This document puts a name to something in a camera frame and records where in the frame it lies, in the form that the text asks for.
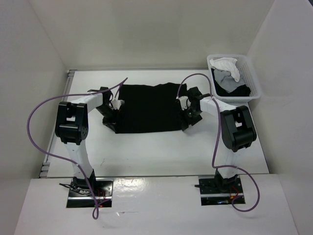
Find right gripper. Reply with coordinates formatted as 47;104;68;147
176;104;203;131

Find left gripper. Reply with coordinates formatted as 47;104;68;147
95;105;120;133

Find black tank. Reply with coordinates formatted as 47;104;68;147
211;69;251;97
114;83;187;134

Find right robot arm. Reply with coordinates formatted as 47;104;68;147
176;87;257;192

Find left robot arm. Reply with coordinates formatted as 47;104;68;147
55;87;125;196

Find grey tank top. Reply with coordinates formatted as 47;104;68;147
213;69;245;93

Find black tank top in basket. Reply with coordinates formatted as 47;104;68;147
211;69;251;97

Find white tank top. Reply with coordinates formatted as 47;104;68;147
209;57;240;82

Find white plastic laundry basket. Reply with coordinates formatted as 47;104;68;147
207;54;262;103

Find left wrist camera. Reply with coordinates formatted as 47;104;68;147
111;99;125;110

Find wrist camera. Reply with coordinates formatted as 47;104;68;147
111;99;125;110
176;96;191;110

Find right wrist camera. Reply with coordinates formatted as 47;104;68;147
176;96;191;110

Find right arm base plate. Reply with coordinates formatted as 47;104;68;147
194;177;246;206

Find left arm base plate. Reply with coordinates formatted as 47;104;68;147
63;178;113;209

